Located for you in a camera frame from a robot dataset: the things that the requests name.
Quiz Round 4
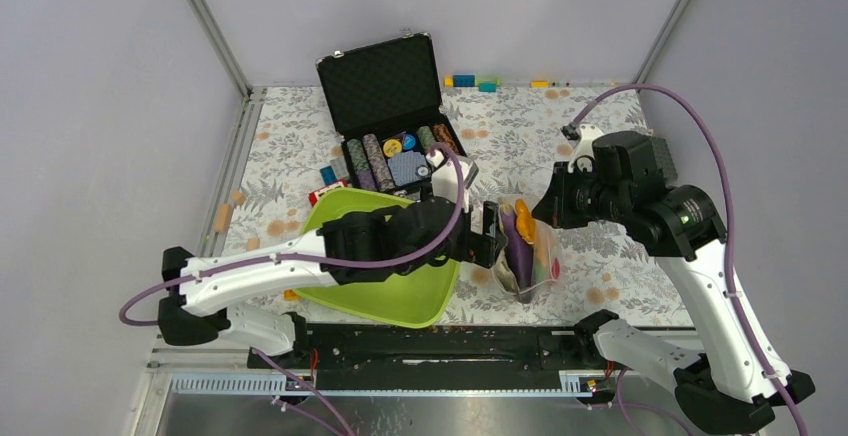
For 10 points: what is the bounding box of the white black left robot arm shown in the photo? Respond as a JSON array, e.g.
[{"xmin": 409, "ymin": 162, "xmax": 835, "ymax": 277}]
[{"xmin": 155, "ymin": 157, "xmax": 507, "ymax": 367}]

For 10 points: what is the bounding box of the red white toy piece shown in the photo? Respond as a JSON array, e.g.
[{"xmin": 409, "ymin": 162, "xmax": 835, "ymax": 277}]
[{"xmin": 308, "ymin": 180, "xmax": 348, "ymax": 207}]

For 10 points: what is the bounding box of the clear pink zip top bag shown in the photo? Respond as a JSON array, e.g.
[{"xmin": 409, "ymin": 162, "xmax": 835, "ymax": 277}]
[{"xmin": 492, "ymin": 195, "xmax": 563, "ymax": 304}]

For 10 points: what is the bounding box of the dark grey building baseplate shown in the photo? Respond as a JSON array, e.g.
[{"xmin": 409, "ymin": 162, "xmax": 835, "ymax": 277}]
[{"xmin": 649, "ymin": 136, "xmax": 678, "ymax": 183}]

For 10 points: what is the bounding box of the red tomato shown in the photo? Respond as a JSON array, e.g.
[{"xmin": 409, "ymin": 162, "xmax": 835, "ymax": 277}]
[{"xmin": 548, "ymin": 258, "xmax": 561, "ymax": 281}]

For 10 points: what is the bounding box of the blue yellow brick row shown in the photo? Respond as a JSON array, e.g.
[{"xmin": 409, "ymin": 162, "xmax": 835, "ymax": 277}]
[{"xmin": 443, "ymin": 74, "xmax": 501, "ymax": 93}]

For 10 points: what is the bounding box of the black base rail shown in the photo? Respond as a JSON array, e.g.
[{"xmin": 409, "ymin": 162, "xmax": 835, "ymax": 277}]
[{"xmin": 236, "ymin": 323, "xmax": 622, "ymax": 393}]

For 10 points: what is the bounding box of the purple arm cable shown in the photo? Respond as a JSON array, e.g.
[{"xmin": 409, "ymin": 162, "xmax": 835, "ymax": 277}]
[
  {"xmin": 119, "ymin": 142, "xmax": 466, "ymax": 436},
  {"xmin": 561, "ymin": 83, "xmax": 813, "ymax": 436}
]

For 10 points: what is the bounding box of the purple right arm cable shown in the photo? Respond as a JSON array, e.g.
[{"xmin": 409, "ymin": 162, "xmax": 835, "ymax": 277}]
[{"xmin": 561, "ymin": 83, "xmax": 813, "ymax": 436}]

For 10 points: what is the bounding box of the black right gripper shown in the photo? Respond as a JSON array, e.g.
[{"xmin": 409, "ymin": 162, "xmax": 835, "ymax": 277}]
[{"xmin": 531, "ymin": 160, "xmax": 630, "ymax": 228}]

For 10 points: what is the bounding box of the green napa cabbage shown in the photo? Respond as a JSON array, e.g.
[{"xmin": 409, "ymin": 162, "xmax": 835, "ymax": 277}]
[{"xmin": 532, "ymin": 231, "xmax": 552, "ymax": 284}]

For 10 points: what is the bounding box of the green plastic tray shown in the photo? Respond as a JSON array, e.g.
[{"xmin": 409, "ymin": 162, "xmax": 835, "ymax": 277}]
[{"xmin": 286, "ymin": 188, "xmax": 460, "ymax": 329}]

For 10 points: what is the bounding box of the orange fried chicken piece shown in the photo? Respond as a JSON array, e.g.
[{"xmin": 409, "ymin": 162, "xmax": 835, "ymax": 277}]
[{"xmin": 514, "ymin": 198, "xmax": 536, "ymax": 245}]

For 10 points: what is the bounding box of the purple eggplant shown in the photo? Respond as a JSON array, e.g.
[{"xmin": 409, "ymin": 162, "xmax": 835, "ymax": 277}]
[{"xmin": 499, "ymin": 203, "xmax": 533, "ymax": 303}]

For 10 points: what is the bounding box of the blue toy brick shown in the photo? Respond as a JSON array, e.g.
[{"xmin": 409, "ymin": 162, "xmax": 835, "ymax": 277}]
[{"xmin": 319, "ymin": 166, "xmax": 338, "ymax": 186}]

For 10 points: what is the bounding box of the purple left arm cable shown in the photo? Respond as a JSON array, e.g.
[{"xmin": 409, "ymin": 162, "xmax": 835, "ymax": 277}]
[{"xmin": 119, "ymin": 142, "xmax": 466, "ymax": 436}]

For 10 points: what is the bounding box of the floral tablecloth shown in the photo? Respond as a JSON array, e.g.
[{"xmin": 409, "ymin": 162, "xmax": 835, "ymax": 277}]
[{"xmin": 219, "ymin": 87, "xmax": 691, "ymax": 327}]

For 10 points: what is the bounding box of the black poker chip case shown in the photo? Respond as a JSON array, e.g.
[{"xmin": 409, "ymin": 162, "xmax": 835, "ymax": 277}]
[{"xmin": 315, "ymin": 32, "xmax": 466, "ymax": 199}]

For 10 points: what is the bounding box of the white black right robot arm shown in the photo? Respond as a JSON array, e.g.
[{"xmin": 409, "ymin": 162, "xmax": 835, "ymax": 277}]
[{"xmin": 532, "ymin": 124, "xmax": 815, "ymax": 435}]

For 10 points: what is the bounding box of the wooden block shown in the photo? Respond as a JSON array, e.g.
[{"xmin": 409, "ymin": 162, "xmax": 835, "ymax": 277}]
[{"xmin": 212, "ymin": 203, "xmax": 233, "ymax": 234}]

